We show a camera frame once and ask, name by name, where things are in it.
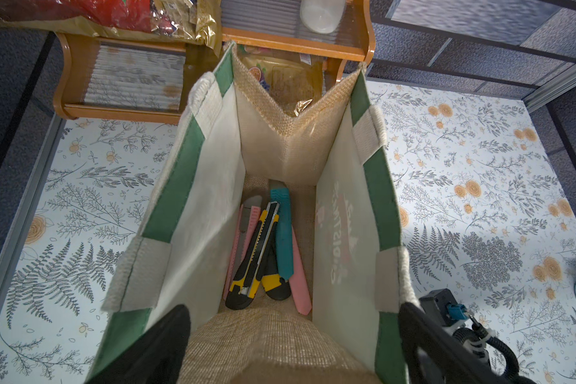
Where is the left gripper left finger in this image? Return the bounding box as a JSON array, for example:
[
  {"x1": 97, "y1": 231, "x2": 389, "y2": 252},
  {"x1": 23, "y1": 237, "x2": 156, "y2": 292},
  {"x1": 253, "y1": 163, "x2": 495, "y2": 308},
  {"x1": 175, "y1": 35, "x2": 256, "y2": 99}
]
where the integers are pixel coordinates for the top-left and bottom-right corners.
[{"x1": 88, "y1": 304, "x2": 191, "y2": 383}]

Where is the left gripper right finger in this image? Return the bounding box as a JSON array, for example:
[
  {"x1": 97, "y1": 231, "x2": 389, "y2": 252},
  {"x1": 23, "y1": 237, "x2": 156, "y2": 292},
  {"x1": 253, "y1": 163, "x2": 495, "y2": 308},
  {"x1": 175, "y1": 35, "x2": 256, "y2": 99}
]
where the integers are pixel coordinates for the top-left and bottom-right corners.
[{"x1": 398, "y1": 302, "x2": 507, "y2": 383}]

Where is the black yellow utility knife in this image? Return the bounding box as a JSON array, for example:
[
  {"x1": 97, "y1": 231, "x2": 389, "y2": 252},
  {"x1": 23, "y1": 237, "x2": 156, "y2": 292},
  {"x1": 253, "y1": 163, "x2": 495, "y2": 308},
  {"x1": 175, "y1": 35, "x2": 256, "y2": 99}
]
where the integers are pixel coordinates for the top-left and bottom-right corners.
[{"x1": 225, "y1": 202, "x2": 279, "y2": 310}]

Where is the teal utility knife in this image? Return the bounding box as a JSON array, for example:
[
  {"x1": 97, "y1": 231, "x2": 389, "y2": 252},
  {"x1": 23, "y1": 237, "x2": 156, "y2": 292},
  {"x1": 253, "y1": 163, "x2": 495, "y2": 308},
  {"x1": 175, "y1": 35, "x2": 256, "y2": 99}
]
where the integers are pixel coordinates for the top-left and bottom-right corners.
[{"x1": 269, "y1": 180, "x2": 294, "y2": 280}]

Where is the burlap green Christmas tote bag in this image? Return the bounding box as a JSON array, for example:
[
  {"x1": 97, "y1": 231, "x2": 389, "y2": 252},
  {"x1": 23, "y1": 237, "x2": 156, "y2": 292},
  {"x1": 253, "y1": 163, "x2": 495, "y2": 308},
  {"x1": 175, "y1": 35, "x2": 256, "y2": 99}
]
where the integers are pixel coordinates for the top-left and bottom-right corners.
[{"x1": 88, "y1": 44, "x2": 417, "y2": 383}]

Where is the black yellow knife in bag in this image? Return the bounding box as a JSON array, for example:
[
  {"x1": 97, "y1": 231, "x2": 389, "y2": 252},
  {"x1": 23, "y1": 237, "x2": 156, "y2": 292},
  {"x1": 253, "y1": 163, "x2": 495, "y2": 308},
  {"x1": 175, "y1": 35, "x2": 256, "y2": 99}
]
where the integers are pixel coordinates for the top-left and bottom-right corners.
[{"x1": 261, "y1": 240, "x2": 291, "y2": 301}]

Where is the wooden two-tier shelf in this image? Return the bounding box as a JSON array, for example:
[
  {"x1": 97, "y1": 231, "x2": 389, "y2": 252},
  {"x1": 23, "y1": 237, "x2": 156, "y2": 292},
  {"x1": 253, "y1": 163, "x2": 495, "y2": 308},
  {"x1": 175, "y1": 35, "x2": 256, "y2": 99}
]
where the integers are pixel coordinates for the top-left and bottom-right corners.
[{"x1": 53, "y1": 1, "x2": 375, "y2": 124}]

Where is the gold candy bag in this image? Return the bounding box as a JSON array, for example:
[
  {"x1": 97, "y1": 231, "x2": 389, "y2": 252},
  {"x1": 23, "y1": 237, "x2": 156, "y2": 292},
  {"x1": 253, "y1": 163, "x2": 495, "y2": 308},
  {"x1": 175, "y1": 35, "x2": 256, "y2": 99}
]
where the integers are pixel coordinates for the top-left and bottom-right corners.
[{"x1": 238, "y1": 45, "x2": 324, "y2": 117}]

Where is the red gold snack bag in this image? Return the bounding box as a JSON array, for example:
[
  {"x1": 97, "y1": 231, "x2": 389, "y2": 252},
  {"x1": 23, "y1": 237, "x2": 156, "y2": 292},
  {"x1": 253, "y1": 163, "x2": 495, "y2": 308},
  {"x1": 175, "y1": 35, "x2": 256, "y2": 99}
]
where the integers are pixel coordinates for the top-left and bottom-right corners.
[{"x1": 0, "y1": 0, "x2": 222, "y2": 54}]

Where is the small pink capped bottle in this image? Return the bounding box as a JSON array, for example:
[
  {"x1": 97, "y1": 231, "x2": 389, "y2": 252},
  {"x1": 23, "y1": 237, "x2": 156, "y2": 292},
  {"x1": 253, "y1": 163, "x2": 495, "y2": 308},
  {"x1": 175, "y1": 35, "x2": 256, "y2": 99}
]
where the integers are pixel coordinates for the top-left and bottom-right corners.
[{"x1": 300, "y1": 0, "x2": 347, "y2": 35}]

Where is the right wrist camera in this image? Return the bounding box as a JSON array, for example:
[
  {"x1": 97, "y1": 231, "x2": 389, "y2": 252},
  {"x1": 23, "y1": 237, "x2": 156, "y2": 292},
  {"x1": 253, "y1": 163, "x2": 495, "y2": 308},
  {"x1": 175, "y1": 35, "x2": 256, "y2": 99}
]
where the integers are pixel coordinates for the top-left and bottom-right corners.
[{"x1": 419, "y1": 288, "x2": 473, "y2": 334}]

